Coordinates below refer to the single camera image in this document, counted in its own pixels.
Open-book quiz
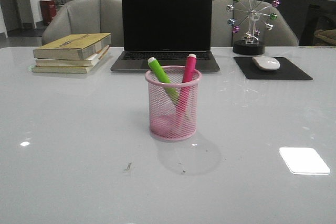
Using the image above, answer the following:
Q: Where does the bottom cream book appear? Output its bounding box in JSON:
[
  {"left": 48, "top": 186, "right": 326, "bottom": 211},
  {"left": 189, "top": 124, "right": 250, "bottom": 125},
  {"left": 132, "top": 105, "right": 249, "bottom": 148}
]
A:
[{"left": 31, "top": 54, "right": 109, "bottom": 73}]

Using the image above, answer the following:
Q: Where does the green marker pen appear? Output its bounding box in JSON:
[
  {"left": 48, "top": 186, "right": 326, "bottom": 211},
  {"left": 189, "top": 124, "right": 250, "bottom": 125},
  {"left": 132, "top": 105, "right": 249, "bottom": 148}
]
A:
[{"left": 147, "top": 57, "right": 190, "bottom": 120}]

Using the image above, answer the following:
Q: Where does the grey open laptop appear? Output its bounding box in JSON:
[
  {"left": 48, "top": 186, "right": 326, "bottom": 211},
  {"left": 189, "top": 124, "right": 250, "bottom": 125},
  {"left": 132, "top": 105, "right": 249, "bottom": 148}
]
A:
[{"left": 111, "top": 0, "right": 220, "bottom": 72}]

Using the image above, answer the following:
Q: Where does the top yellow book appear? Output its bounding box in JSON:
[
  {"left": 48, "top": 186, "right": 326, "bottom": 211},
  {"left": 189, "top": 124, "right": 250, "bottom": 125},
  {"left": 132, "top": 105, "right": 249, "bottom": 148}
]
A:
[{"left": 33, "top": 33, "right": 111, "bottom": 60}]

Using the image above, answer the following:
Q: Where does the grey armchair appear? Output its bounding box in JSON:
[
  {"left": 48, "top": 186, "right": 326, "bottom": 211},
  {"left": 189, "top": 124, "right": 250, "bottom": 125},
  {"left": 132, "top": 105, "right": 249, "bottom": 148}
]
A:
[
  {"left": 41, "top": 0, "right": 124, "bottom": 47},
  {"left": 211, "top": 0, "right": 299, "bottom": 47}
]

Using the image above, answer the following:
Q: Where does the left grey armchair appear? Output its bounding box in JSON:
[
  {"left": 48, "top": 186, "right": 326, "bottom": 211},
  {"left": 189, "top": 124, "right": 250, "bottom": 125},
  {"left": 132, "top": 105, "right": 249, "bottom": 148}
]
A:
[{"left": 41, "top": 0, "right": 124, "bottom": 47}]

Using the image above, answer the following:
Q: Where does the red bin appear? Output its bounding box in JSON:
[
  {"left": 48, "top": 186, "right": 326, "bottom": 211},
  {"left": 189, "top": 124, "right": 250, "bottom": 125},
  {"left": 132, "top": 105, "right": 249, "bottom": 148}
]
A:
[{"left": 39, "top": 0, "right": 56, "bottom": 25}]

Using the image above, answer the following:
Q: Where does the middle cream book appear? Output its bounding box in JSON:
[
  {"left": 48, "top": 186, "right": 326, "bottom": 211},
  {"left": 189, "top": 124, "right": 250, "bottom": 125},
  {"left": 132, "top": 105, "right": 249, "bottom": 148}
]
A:
[{"left": 36, "top": 46, "right": 110, "bottom": 67}]

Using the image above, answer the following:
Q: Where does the cream book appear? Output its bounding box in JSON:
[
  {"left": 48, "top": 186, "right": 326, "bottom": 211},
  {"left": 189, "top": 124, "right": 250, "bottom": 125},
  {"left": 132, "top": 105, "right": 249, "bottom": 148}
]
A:
[
  {"left": 36, "top": 46, "right": 110, "bottom": 67},
  {"left": 31, "top": 54, "right": 109, "bottom": 73}
]

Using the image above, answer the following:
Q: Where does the ferris wheel desk ornament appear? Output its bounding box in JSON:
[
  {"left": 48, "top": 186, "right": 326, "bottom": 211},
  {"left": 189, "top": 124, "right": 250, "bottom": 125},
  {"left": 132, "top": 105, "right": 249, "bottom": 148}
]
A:
[{"left": 226, "top": 0, "right": 280, "bottom": 56}]

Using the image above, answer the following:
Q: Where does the black mouse pad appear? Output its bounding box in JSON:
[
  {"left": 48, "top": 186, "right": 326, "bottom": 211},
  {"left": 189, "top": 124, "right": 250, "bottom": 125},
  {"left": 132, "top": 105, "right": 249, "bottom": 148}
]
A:
[{"left": 234, "top": 56, "right": 313, "bottom": 80}]

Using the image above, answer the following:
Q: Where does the white computer mouse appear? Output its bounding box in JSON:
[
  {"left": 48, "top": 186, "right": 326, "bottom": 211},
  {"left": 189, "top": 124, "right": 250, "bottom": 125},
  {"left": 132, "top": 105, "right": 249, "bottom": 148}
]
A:
[{"left": 252, "top": 56, "right": 280, "bottom": 71}]

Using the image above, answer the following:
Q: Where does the pink marker pen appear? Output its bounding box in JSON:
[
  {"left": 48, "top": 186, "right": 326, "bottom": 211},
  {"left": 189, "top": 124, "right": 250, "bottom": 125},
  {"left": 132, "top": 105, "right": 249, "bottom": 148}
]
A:
[{"left": 176, "top": 54, "right": 197, "bottom": 120}]

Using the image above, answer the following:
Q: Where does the right grey armchair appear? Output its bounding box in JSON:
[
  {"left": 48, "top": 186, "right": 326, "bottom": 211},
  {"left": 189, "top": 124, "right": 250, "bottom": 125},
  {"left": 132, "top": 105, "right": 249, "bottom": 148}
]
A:
[{"left": 211, "top": 0, "right": 299, "bottom": 47}]

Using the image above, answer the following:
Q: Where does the pink mesh pen holder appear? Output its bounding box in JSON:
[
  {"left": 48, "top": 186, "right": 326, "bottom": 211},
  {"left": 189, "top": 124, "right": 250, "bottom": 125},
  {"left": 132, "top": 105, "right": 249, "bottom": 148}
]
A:
[{"left": 145, "top": 66, "right": 202, "bottom": 141}]

